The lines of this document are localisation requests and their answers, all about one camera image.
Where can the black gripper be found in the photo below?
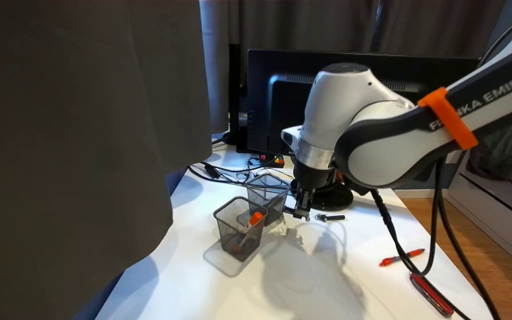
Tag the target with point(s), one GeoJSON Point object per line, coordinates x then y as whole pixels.
{"type": "Point", "coordinates": [311, 179]}

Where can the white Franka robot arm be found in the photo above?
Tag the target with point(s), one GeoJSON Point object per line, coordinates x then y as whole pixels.
{"type": "Point", "coordinates": [386, 126]}

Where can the empty gray mesh pen holder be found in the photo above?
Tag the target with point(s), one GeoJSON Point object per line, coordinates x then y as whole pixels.
{"type": "Point", "coordinates": [267, 192]}

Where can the mesh pen holder with orange item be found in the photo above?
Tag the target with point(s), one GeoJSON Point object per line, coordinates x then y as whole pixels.
{"type": "Point", "coordinates": [240, 236]}

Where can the red pen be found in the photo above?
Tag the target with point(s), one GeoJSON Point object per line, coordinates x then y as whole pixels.
{"type": "Point", "coordinates": [402, 257]}

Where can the black round monitor stand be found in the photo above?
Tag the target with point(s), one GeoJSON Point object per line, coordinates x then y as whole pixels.
{"type": "Point", "coordinates": [329, 195]}

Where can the short black marker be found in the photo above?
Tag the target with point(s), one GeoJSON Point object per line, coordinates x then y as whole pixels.
{"type": "Point", "coordinates": [331, 216]}

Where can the orange tipped item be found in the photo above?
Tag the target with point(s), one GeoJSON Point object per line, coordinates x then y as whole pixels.
{"type": "Point", "coordinates": [256, 216]}

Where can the black computer monitor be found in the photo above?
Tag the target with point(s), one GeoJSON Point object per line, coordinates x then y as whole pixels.
{"type": "Point", "coordinates": [274, 99]}

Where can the red pocket knife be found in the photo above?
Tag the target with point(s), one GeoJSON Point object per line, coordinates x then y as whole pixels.
{"type": "Point", "coordinates": [430, 293]}

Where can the pleated gray curtain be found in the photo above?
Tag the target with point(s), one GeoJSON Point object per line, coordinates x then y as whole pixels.
{"type": "Point", "coordinates": [350, 26]}

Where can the large gray curtain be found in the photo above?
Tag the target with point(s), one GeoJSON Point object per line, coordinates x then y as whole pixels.
{"type": "Point", "coordinates": [71, 152]}

